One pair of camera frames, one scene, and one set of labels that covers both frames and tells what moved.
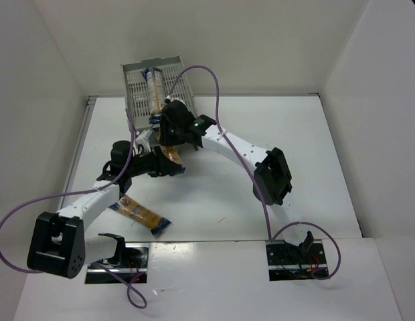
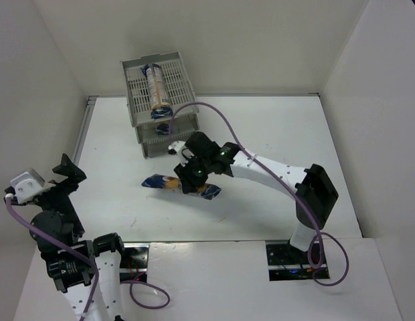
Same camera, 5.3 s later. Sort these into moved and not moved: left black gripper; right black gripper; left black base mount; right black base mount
Moved: right black gripper; left black gripper
Not moved: right black base mount; left black base mount
